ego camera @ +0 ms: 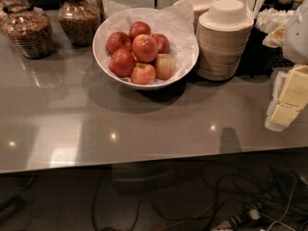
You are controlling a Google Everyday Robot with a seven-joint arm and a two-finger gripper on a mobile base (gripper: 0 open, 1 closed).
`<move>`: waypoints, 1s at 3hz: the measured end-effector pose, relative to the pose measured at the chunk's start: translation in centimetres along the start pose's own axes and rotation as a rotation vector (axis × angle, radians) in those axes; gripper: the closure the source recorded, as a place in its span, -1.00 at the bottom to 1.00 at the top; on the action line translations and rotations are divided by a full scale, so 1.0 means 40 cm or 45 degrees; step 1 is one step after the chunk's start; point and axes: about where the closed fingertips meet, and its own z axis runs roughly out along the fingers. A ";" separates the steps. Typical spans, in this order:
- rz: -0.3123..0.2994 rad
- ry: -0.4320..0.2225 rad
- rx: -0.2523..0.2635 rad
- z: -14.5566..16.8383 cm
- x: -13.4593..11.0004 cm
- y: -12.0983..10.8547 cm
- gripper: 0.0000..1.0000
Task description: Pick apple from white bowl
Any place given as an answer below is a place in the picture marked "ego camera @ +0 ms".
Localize dark bottle with cork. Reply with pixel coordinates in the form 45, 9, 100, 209
274, 0, 293, 11

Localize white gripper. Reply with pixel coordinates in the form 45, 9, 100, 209
263, 25, 308, 132

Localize glass granola jar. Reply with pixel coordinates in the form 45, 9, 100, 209
58, 0, 100, 46
1, 0, 54, 59

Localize black condiment organizer tray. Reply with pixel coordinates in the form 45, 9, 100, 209
236, 28, 293, 78

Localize red apple back left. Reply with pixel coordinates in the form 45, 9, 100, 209
106, 32, 132, 54

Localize white ceramic bowl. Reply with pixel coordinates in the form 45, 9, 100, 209
91, 7, 200, 91

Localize front stack of paper bowls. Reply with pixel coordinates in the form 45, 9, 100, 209
195, 0, 254, 82

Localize white power strip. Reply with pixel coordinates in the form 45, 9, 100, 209
211, 209, 261, 231

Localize white napkin packet stack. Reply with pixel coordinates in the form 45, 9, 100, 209
255, 8, 295, 34

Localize yellow red apple right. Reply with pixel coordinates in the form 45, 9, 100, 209
155, 54, 175, 80

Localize red apple back right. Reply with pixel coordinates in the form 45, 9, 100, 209
152, 34, 170, 54

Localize white floor cable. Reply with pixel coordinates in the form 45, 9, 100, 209
259, 173, 299, 231

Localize orange red apple front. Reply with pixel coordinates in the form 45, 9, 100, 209
130, 63, 156, 85

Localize middle glass granola jar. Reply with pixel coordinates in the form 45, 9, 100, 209
58, 0, 100, 46

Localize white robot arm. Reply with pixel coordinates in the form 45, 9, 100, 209
265, 0, 308, 132

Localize red apple front left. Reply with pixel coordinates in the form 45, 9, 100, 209
109, 49, 136, 78

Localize black floor cables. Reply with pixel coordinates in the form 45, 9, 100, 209
90, 164, 308, 231

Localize left glass granola jar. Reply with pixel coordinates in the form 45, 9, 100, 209
1, 0, 54, 59

